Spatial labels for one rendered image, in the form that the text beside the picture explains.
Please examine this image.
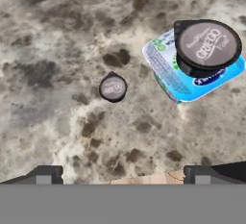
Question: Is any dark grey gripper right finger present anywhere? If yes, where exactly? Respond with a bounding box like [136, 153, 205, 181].
[183, 161, 246, 186]

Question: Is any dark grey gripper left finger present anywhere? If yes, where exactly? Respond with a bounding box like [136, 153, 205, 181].
[5, 164, 64, 186]

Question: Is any small black yogurt container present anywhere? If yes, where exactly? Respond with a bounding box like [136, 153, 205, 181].
[98, 70, 129, 104]

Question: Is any blue square yogurt container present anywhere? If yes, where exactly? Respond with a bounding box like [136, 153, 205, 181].
[141, 29, 246, 105]

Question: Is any large black yogurt container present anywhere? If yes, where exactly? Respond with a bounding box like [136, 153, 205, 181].
[173, 18, 243, 79]

